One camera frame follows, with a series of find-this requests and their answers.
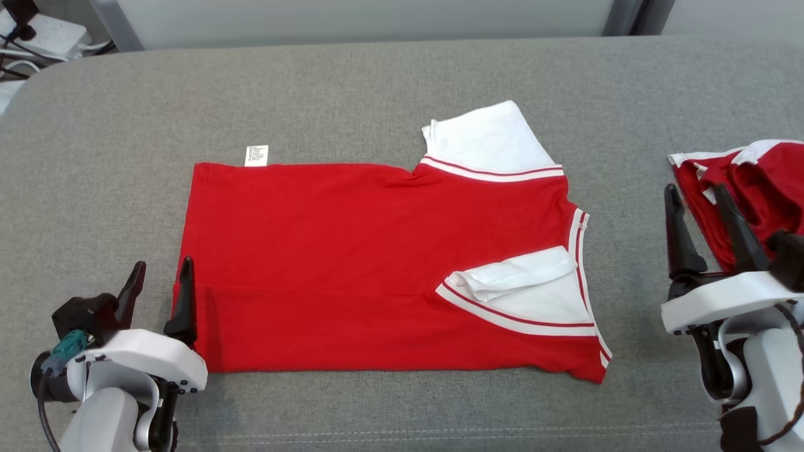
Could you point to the black power plug adapter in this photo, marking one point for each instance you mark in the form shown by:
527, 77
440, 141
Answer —
22, 12

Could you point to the red shorts with white stripe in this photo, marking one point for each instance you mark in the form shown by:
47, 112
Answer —
769, 188

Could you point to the red shirt with white sleeves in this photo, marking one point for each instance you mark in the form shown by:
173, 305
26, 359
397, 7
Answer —
345, 251

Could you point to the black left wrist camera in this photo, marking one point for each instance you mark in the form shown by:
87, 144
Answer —
81, 314

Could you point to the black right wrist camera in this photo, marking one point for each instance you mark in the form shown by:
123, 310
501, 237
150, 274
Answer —
788, 257

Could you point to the white partition panel grey frame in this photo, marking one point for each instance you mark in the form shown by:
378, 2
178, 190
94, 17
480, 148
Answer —
735, 16
364, 19

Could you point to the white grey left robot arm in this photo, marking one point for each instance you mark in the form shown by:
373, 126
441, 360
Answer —
100, 420

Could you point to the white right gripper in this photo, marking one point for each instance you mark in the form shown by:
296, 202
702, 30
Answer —
728, 298

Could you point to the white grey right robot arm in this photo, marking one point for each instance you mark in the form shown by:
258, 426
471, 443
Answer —
769, 376

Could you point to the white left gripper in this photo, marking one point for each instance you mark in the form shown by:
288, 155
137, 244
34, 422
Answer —
144, 355

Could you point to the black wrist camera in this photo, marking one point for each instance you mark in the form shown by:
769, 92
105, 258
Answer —
81, 314
788, 257

